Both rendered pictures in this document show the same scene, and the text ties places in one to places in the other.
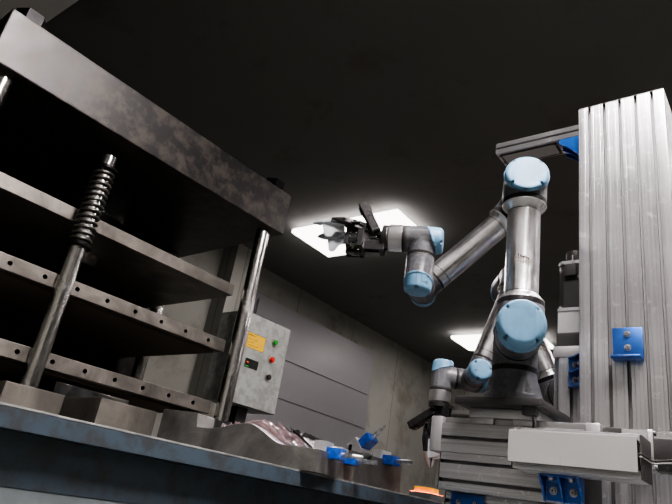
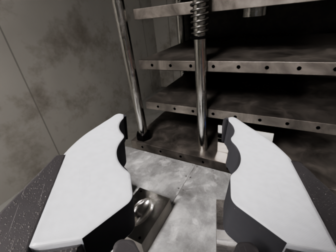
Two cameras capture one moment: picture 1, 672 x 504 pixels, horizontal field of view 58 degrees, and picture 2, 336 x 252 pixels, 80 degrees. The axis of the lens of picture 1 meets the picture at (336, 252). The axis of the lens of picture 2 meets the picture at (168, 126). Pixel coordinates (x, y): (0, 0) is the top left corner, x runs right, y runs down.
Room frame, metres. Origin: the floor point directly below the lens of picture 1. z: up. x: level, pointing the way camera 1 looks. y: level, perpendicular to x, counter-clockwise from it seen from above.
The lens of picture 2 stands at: (1.55, -0.05, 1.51)
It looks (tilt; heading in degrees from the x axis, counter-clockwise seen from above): 29 degrees down; 79
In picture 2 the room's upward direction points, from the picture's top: 7 degrees counter-clockwise
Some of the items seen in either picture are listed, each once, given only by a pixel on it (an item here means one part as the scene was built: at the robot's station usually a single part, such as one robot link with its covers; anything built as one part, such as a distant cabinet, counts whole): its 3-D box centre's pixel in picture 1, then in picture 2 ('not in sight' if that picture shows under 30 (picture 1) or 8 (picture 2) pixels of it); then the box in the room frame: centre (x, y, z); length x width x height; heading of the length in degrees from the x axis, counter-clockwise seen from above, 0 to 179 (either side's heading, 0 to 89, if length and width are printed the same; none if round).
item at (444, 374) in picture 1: (442, 375); not in sight; (2.10, -0.44, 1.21); 0.09 x 0.08 x 0.11; 86
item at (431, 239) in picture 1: (423, 241); not in sight; (1.50, -0.23, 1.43); 0.11 x 0.08 x 0.09; 75
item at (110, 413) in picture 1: (103, 418); (142, 217); (1.51, 0.48, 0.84); 0.20 x 0.15 x 0.07; 47
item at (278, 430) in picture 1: (262, 430); not in sight; (1.79, 0.12, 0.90); 0.26 x 0.18 x 0.08; 64
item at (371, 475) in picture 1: (317, 459); not in sight; (2.11, -0.06, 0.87); 0.50 x 0.26 x 0.14; 47
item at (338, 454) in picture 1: (339, 454); not in sight; (1.63, -0.10, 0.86); 0.13 x 0.05 x 0.05; 64
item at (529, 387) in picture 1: (513, 387); not in sight; (1.56, -0.52, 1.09); 0.15 x 0.15 x 0.10
